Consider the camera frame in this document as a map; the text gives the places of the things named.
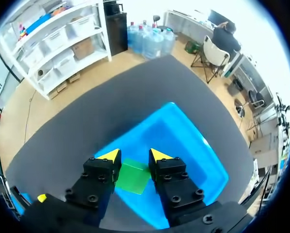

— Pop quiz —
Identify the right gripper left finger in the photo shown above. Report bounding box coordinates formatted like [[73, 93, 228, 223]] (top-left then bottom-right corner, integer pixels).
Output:
[[64, 148, 122, 210]]

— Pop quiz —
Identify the blue plastic bin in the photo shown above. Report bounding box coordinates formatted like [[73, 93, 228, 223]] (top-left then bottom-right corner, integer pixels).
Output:
[[94, 102, 229, 230]]

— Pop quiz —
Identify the person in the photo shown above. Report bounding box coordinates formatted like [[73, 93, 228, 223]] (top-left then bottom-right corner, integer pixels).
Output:
[[211, 20, 242, 58]]

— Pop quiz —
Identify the green cube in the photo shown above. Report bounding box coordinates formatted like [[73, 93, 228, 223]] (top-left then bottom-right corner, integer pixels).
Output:
[[114, 158, 151, 195]]

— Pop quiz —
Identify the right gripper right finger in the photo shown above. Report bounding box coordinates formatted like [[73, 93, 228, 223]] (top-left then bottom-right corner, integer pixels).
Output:
[[148, 148, 207, 220]]

